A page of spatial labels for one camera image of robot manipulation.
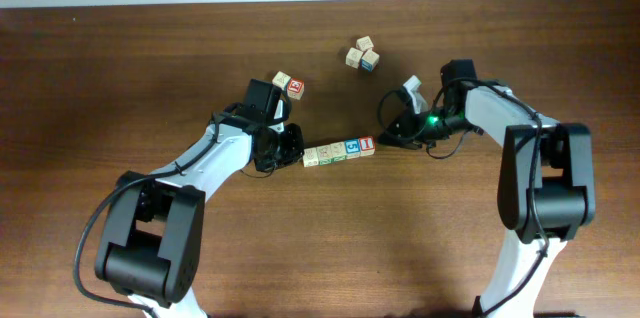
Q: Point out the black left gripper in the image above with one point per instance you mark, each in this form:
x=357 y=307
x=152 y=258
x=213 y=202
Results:
x=294 y=150

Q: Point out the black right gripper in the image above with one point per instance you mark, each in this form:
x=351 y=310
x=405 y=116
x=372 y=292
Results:
x=409 y=134

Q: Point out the wooden block red I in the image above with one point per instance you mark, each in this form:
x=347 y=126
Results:
x=367 y=146

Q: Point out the wooden block blue 5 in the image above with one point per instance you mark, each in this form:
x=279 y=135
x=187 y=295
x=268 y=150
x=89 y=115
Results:
x=352 y=148

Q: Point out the wooden block green R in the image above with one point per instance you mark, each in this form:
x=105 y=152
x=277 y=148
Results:
x=325 y=154

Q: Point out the wooden block green N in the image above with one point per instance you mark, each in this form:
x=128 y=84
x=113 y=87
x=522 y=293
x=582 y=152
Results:
x=338 y=150

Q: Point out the plain wooden picture block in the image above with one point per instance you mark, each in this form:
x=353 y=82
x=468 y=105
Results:
x=310 y=157

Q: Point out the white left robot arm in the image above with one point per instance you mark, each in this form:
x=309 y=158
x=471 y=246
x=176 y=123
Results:
x=151 y=241

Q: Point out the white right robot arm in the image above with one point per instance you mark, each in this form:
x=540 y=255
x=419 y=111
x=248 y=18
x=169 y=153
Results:
x=546 y=188

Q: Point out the wooden block red E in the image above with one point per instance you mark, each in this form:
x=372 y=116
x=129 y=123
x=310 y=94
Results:
x=295 y=89

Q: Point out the wooden block blue side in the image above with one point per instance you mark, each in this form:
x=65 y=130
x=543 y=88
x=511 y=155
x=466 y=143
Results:
x=281 y=80

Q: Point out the wooden block blue letter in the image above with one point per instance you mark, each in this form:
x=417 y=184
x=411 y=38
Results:
x=370 y=60

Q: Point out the wooden block red side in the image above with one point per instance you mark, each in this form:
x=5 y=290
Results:
x=353 y=57

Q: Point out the wooden block rear plain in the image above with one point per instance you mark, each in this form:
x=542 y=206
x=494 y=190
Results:
x=364 y=43

